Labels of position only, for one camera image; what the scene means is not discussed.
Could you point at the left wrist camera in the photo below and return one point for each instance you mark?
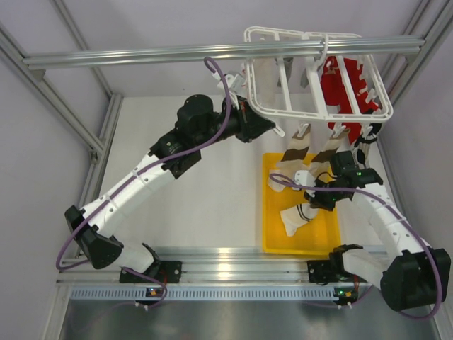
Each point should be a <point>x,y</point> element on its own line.
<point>235,82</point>

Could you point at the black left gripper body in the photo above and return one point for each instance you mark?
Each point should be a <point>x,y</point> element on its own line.
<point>241,132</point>

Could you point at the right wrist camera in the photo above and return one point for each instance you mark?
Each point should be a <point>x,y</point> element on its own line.
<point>304,178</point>

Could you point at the white plastic clip hanger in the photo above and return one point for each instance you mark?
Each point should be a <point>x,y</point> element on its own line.
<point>301,98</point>

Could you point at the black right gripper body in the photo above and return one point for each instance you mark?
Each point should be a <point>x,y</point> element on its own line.
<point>325,199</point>

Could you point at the brown beige ribbed sock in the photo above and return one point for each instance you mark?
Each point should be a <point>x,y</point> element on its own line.
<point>297,148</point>

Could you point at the yellow plastic tray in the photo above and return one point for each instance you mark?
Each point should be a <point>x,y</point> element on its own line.
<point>317,238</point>

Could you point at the slotted cable duct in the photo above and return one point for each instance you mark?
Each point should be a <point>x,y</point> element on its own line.
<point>214,293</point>

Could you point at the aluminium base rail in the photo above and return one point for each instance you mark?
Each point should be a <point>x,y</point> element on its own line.
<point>217,266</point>

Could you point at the grey sock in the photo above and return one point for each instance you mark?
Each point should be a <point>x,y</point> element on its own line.
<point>287,62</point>

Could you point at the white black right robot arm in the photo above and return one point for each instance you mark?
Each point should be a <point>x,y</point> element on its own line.
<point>417,274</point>

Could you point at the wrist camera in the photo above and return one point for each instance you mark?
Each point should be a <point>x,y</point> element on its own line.
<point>304,178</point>
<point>235,82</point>

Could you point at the red christmas sock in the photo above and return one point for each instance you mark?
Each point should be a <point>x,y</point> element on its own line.
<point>335,92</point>

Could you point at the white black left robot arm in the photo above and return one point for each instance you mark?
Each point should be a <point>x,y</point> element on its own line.
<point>198,126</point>

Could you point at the white striped sock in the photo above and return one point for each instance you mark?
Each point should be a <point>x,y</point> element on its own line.
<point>277,178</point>
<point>297,216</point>

